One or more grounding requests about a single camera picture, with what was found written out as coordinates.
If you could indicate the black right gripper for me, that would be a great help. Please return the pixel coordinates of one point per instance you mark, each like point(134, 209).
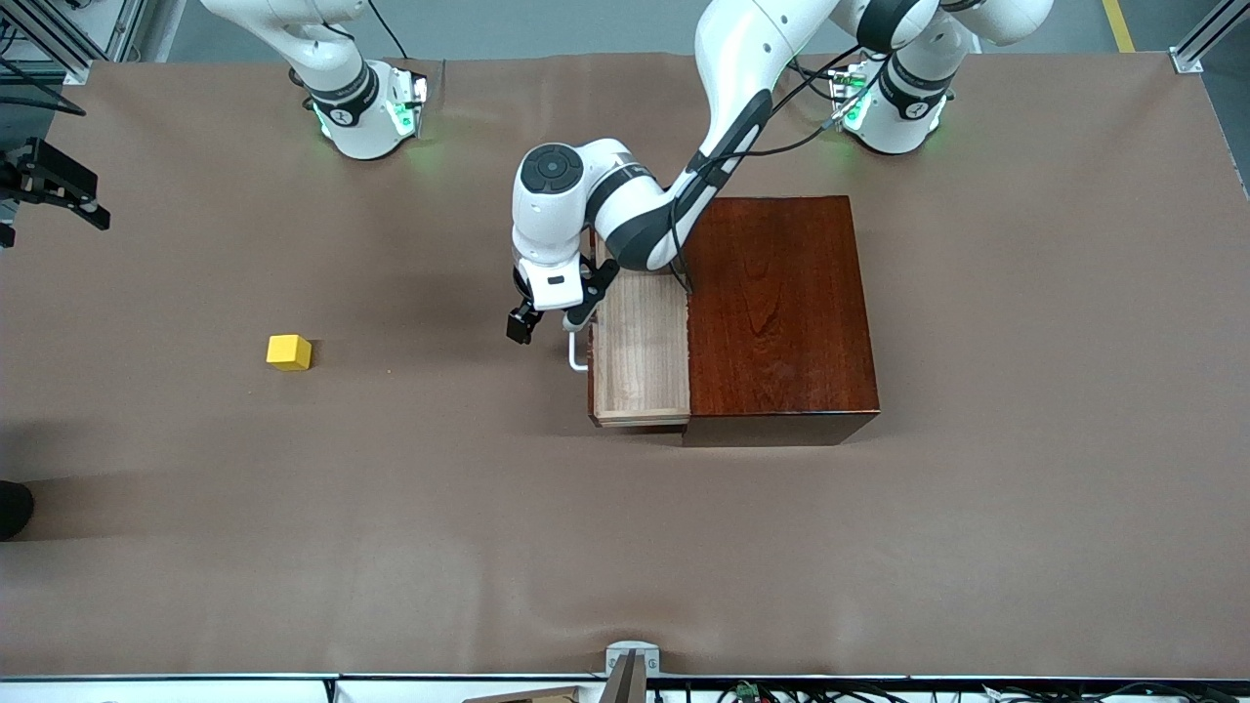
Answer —
point(39, 174)

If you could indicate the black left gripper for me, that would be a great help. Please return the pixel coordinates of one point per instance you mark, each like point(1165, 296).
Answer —
point(524, 293)

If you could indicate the yellow block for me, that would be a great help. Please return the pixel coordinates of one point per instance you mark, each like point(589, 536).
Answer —
point(288, 353)

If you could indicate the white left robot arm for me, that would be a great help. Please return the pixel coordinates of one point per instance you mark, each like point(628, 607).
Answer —
point(752, 59)

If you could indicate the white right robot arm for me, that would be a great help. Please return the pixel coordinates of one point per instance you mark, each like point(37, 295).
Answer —
point(356, 127)

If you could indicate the brown table cover sheet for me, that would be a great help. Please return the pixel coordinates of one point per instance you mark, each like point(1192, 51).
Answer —
point(391, 469)

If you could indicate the dark brown wooden cabinet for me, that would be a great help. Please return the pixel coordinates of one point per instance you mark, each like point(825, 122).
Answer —
point(781, 322)

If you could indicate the black rounded object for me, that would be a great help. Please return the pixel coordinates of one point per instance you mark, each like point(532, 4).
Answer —
point(12, 510)

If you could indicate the brown cardboard piece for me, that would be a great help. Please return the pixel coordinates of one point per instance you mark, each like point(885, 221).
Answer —
point(532, 696)

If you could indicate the green terminal connector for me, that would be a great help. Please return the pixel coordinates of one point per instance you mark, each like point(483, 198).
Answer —
point(747, 691)

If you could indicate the yellow floor tape strip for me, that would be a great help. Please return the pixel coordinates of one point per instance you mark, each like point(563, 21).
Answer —
point(1119, 24)

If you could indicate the aluminium frame with black struts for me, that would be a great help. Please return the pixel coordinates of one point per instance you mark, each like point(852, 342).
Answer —
point(122, 24)

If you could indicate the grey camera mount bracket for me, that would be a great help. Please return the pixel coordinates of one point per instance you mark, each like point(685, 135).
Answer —
point(632, 652)

